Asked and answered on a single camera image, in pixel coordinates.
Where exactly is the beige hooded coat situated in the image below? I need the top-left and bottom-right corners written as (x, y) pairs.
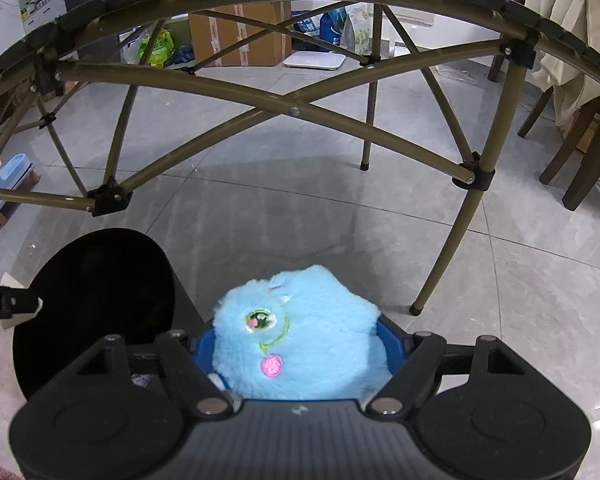
top-left (524, 0), bottom-right (600, 128)

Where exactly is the large cardboard box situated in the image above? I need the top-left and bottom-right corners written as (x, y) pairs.
top-left (189, 2), bottom-right (287, 67)

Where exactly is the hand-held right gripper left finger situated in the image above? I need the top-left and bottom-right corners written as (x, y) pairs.
top-left (75, 327), bottom-right (235, 417)

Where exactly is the white wall-mounted box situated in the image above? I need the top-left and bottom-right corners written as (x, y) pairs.
top-left (392, 5), bottom-right (437, 27)

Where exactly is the white plastic bag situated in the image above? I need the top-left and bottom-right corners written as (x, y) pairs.
top-left (122, 30), bottom-right (151, 63)

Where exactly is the black trash bin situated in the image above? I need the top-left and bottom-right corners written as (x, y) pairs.
top-left (12, 228), bottom-right (206, 401)

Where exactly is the blue printed bag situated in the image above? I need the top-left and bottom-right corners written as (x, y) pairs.
top-left (325, 7), bottom-right (351, 47)
top-left (294, 10), bottom-right (331, 36)

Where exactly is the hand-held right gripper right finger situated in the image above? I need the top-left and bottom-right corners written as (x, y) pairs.
top-left (366, 312), bottom-right (526, 417)

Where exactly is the blue and orange plush toy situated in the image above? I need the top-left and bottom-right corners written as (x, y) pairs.
top-left (207, 265), bottom-right (393, 402)

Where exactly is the white bathroom scale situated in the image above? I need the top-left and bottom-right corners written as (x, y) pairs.
top-left (284, 51), bottom-right (346, 72)

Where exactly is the white and green bag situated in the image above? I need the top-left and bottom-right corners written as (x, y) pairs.
top-left (342, 4), bottom-right (376, 54)

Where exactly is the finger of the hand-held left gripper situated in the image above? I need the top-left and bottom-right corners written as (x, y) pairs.
top-left (0, 285), bottom-right (43, 322)

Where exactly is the blue pet feeding stand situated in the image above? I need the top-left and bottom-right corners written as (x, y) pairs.
top-left (0, 154), bottom-right (41, 222)

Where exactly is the tan folding table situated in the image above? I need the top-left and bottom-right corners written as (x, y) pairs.
top-left (0, 0), bottom-right (600, 316)

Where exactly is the dark wooden chair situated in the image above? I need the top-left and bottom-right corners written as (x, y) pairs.
top-left (517, 80), bottom-right (600, 211)

